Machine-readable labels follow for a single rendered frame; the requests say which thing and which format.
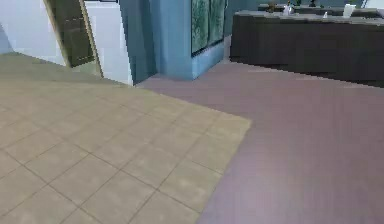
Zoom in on white cup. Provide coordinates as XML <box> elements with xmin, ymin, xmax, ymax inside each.
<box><xmin>342</xmin><ymin>3</ymin><xmax>357</xmax><ymax>18</ymax></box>

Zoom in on small white bottle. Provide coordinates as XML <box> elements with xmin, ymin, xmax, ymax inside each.
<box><xmin>282</xmin><ymin>2</ymin><xmax>295</xmax><ymax>16</ymax></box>

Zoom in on dark door with tan frame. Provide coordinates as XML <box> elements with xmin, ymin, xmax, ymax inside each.
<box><xmin>43</xmin><ymin>0</ymin><xmax>104</xmax><ymax>79</ymax></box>

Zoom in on dark brown kitchen counter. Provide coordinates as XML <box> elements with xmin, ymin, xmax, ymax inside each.
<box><xmin>229</xmin><ymin>9</ymin><xmax>384</xmax><ymax>88</ymax></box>

